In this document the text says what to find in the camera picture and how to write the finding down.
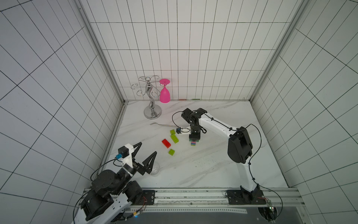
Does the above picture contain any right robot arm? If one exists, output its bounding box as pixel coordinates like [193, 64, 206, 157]
[181, 108, 261, 204]

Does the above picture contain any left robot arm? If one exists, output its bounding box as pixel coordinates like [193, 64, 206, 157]
[72, 142, 157, 224]

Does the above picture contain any long lime lego brick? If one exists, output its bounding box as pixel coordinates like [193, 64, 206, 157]
[171, 134, 179, 144]

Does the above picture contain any lime lego brick centre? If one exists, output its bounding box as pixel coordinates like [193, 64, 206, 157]
[168, 149, 175, 155]

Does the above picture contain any red lego brick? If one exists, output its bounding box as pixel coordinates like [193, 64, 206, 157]
[162, 139, 171, 148]

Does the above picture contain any clear glass cup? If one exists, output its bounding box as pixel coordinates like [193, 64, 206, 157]
[150, 162, 160, 176]

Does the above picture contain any pink plastic wine glass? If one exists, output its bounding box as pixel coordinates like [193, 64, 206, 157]
[159, 79, 171, 104]

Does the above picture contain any silver glass holder stand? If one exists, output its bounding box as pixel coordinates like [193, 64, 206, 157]
[131, 75, 162, 120]

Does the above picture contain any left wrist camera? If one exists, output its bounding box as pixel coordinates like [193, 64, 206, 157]
[115, 144, 134, 168]

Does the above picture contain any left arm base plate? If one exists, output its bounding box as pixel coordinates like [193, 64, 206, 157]
[132, 190, 156, 205]

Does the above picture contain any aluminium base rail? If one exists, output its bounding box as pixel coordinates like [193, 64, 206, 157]
[79, 187, 308, 213]

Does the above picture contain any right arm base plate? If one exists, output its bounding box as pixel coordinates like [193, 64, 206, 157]
[225, 190, 267, 205]

